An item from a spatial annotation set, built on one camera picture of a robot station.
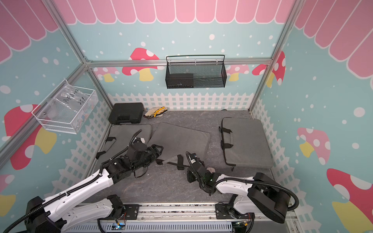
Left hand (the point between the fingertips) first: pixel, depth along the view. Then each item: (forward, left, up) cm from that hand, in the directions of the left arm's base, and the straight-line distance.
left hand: (161, 153), depth 77 cm
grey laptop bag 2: (+15, -6, -12) cm, 21 cm away
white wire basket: (+14, +46, +18) cm, 52 cm away
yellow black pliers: (+47, +11, -16) cm, 51 cm away
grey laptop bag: (+20, +36, -16) cm, 44 cm away
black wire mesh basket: (+50, -8, +16) cm, 53 cm away
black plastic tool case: (+41, +35, -12) cm, 55 cm away
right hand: (-4, -14, -14) cm, 20 cm away
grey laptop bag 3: (+17, -53, -14) cm, 57 cm away
